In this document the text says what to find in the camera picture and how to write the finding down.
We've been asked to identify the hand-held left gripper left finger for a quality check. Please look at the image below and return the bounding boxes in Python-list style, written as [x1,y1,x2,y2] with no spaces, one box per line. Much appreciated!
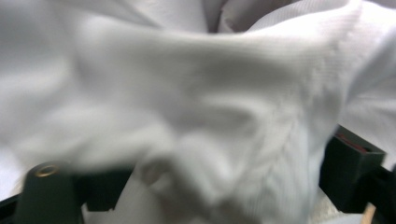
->
[78,168,135,213]

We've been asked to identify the cream mesh laundry bag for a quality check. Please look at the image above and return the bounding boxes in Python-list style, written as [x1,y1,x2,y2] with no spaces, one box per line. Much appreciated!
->
[311,189,344,222]

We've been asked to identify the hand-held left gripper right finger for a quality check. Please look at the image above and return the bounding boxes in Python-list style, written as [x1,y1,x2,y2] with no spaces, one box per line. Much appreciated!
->
[318,124,388,216]

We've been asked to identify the white garment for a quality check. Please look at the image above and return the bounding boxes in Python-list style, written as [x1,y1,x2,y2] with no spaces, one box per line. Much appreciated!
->
[0,0,396,224]

